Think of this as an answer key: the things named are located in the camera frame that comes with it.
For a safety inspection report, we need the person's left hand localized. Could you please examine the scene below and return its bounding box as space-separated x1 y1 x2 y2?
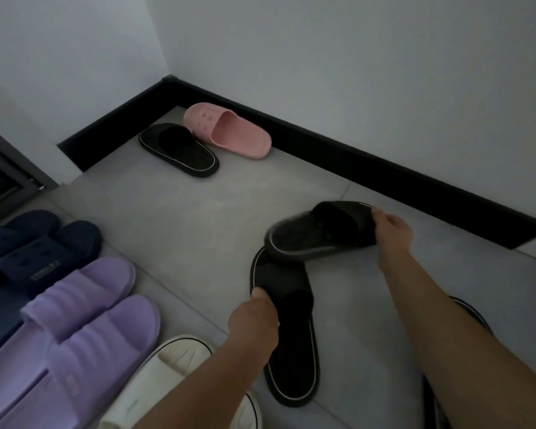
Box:
226 286 281 367

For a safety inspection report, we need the person's right hand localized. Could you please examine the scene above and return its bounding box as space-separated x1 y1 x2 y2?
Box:
371 206 415 273

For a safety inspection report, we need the black slipper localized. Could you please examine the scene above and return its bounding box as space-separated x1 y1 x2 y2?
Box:
138 123 220 178
264 200 378 263
422 297 494 429
249 246 320 408

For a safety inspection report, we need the purple slipper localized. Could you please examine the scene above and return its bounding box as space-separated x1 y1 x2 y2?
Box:
0 256 136 416
0 294 161 429

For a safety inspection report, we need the pink slipper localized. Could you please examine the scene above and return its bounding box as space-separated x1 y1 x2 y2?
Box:
183 102 272 160

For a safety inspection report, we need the navy blue slipper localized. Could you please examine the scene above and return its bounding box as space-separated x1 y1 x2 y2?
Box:
0 209 61 282
0 220 102 367

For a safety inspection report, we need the person's right forearm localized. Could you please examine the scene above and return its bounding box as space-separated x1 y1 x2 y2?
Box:
379 254 536 429

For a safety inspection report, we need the person's left forearm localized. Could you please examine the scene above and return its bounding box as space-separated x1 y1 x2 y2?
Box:
133 343 273 429

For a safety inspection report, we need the black baseboard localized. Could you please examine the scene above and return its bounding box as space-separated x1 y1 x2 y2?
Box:
57 74 536 251

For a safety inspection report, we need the metal sliding door frame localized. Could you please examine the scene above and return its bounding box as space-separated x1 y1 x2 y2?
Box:
0 120 59 228

